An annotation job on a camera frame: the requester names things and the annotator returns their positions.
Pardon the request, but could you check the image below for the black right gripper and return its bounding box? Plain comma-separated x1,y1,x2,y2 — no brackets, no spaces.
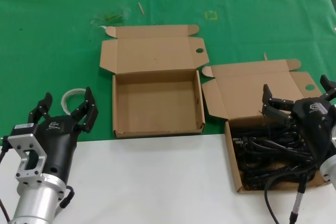
261,74,336,162

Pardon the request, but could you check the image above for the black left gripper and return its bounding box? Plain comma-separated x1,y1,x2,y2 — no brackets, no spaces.
28,86,99,183

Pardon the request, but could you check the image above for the open brown cardboard box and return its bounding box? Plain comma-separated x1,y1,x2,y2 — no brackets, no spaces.
201,59,332,195
99,24,210,138

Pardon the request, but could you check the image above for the clear tape roll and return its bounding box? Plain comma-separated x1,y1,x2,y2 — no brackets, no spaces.
61,87,88,116

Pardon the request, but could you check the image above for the green table cloth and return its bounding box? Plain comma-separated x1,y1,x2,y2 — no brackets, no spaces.
0,0,336,147

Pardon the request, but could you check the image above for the clear plastic wrapper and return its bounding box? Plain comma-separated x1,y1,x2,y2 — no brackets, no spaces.
90,7,132,29

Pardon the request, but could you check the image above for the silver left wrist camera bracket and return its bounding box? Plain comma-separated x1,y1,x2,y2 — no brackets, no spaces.
7,123,48,184

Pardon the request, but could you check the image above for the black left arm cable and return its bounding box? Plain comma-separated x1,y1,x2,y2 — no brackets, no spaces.
59,185,76,210

